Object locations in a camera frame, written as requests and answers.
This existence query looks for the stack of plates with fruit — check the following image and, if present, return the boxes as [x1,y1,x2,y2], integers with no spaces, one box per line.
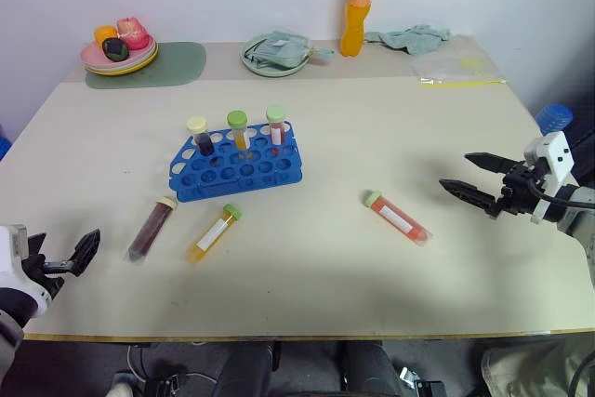
[85,42,160,78]

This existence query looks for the purple liquid tube yellow cap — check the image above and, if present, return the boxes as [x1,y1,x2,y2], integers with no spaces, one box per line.
[186,116,217,157]

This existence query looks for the black floor device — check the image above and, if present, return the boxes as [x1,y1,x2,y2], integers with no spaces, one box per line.
[142,372,188,397]
[398,366,445,397]

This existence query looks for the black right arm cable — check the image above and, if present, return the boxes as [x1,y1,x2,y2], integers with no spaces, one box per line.
[529,178,595,209]

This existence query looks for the purple liquid tube cream cap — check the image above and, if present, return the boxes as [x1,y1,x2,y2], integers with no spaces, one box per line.
[125,196,179,264]

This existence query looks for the light green plate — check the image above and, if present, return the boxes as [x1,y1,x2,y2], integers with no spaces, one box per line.
[240,33,311,77]

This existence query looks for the dark green placemat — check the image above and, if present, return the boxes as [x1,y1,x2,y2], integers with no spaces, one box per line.
[85,41,207,90]

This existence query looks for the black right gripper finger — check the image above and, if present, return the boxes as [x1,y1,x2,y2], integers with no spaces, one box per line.
[439,178,502,218]
[464,152,521,176]

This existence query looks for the clear zip bag yellow strip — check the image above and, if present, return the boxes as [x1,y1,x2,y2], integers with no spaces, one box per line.
[413,50,507,89]

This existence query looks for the red liquid tube green cap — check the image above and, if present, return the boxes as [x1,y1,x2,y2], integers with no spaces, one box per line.
[265,105,287,146]

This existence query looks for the light green zip pouch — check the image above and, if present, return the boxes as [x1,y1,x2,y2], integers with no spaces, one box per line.
[253,30,336,68]

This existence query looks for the pink plate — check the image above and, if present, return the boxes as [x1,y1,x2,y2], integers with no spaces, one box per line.
[79,37,157,71]

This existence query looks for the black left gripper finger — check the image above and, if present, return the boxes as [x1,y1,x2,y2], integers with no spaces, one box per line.
[69,228,102,277]
[27,232,47,259]

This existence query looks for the orange drink plastic bottle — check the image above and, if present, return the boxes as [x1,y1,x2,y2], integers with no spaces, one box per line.
[339,0,377,58]

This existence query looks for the yellow liquid tube green cap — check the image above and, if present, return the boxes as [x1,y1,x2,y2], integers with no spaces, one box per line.
[226,110,250,152]

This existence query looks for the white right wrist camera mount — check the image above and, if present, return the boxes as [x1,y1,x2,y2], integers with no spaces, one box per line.
[523,130,575,224]

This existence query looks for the blue ribbed bottle cap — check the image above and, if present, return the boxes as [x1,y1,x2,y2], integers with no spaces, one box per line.
[534,103,575,138]

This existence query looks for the orange liquid tube green cap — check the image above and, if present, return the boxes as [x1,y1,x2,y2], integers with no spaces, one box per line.
[363,190,431,245]

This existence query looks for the yellow liquid tube white label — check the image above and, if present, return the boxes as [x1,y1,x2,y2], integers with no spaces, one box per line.
[185,204,243,265]

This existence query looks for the dark purple toy mangosteen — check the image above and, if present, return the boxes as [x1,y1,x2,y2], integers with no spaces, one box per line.
[101,37,130,62]

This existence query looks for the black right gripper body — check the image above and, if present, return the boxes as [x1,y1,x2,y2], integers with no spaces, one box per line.
[499,162,546,218]

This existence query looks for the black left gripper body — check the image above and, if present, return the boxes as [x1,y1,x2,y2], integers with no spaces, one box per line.
[22,253,72,298]

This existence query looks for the light green cloth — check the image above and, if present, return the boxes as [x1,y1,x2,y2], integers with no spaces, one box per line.
[364,23,453,56]

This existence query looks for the beige fabric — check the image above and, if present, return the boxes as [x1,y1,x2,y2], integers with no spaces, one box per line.
[481,335,595,397]

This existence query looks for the orange toy fruit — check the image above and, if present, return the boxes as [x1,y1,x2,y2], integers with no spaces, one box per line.
[94,25,120,47]

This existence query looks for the blue test tube rack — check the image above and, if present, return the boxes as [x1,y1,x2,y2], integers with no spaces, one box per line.
[169,120,306,204]

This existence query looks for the red apple in foam net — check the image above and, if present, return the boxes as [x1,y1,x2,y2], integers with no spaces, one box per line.
[115,17,152,50]

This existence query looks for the dark rounded shape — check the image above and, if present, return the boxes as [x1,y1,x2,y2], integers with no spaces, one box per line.
[216,340,282,397]
[342,339,403,397]

